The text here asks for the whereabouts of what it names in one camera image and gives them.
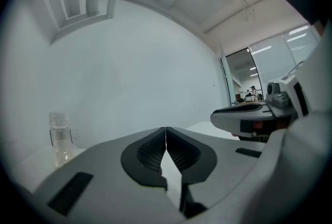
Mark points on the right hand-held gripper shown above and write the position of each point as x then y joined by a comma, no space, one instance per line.
316,83

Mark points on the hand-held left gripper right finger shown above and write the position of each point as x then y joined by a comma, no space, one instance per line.
228,163

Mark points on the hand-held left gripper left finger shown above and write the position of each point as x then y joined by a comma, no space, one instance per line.
98,166

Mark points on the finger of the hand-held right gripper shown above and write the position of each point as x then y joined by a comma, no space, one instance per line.
228,119

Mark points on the glass door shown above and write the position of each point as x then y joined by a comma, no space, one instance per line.
227,75

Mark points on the clear bottle with yellow liquid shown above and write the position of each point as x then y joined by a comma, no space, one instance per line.
61,140

